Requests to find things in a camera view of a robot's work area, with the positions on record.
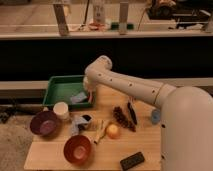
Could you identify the white paper cup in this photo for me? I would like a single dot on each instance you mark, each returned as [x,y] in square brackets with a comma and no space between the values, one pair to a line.
[61,110]

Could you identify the red-brown bowl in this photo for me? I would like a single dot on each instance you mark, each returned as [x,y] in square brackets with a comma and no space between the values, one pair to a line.
[77,149]

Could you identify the white bottle on shelf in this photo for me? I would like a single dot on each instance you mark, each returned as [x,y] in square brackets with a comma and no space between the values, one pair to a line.
[99,11]

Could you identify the black machine on shelf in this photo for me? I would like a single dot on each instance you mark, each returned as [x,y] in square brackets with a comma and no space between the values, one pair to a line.
[169,9]

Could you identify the blue sponge in tray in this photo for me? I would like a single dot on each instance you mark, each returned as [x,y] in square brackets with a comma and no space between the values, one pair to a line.
[80,97]

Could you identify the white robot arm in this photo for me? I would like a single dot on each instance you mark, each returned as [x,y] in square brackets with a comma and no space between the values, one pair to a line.
[186,115]

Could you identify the blue plastic cup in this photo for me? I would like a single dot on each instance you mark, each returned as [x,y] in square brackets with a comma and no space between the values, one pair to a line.
[155,116]

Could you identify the black rectangular remote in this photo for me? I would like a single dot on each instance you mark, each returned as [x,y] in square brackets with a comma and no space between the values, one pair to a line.
[132,161]

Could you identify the grey metal post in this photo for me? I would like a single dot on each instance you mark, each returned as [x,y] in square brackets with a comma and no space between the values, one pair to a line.
[123,15]
[61,21]

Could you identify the purple bowl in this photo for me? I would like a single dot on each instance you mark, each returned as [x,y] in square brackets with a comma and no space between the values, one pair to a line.
[44,123]

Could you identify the black handled brush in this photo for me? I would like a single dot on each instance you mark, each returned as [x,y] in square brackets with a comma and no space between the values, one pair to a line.
[131,110]

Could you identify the yellow-red apple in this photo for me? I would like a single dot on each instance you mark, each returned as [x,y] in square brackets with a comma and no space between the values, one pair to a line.
[113,131]

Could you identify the grey metal post right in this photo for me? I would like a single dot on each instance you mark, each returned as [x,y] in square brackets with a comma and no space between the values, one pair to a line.
[123,15]

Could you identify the green plastic tray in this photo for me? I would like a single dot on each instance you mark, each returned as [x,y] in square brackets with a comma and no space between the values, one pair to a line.
[61,88]

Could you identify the wooden board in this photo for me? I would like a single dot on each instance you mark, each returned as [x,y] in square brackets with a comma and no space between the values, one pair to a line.
[46,153]

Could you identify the grey metal post left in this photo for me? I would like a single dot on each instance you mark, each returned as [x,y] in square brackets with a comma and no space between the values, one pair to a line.
[61,21]

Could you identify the red item in tray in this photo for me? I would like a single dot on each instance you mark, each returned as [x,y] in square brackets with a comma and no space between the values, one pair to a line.
[90,97]

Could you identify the yellow banana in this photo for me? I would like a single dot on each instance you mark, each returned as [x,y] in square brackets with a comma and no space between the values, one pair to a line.
[100,132]

